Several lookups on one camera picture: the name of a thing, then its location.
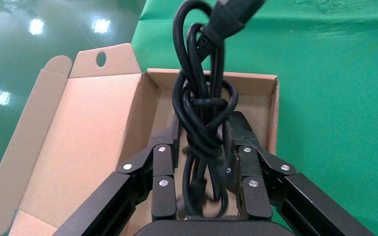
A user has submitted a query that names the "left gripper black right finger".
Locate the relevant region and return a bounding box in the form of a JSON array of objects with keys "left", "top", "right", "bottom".
[{"left": 223, "top": 111, "right": 376, "bottom": 236}]

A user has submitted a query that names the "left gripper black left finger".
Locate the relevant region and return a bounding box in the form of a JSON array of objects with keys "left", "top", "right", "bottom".
[{"left": 52, "top": 114, "right": 182, "bottom": 236}]

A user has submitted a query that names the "thick black power cord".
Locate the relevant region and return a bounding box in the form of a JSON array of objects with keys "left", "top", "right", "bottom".
[{"left": 172, "top": 0, "right": 266, "bottom": 219}]

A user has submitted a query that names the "open brown cardboard box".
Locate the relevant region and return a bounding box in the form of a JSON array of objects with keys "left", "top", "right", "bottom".
[{"left": 0, "top": 43, "right": 280, "bottom": 236}]

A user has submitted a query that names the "green table cloth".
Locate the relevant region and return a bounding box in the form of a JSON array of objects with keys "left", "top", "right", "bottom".
[{"left": 130, "top": 0, "right": 378, "bottom": 236}]

